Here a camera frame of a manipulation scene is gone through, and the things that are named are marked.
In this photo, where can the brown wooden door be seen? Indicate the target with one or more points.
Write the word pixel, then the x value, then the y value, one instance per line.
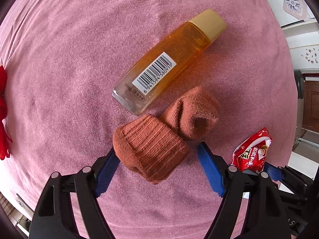
pixel 311 106

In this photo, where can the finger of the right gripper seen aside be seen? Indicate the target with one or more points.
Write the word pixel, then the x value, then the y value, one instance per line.
pixel 274 172

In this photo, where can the white floral cabinet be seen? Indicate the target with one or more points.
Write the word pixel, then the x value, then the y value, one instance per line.
pixel 302 39

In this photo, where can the orange liquid bottle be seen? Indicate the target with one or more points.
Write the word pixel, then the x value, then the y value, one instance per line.
pixel 158 68

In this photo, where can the green round stool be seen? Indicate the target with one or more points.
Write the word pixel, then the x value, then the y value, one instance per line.
pixel 299 79

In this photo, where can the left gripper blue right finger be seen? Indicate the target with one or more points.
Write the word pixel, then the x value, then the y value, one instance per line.
pixel 213 166

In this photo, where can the red snack wrapper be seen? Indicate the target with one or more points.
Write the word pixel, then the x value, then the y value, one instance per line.
pixel 251 154

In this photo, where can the rust orange sock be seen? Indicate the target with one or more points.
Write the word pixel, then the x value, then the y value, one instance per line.
pixel 154 146

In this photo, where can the white sliding wardrobe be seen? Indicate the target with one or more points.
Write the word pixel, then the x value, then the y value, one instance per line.
pixel 288 12

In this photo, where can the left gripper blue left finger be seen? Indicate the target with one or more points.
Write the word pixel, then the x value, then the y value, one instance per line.
pixel 104 169

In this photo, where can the white smartphone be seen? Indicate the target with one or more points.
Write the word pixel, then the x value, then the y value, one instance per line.
pixel 24 205

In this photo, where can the pink bed sheet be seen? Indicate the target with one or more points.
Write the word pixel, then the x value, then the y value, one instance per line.
pixel 63 58

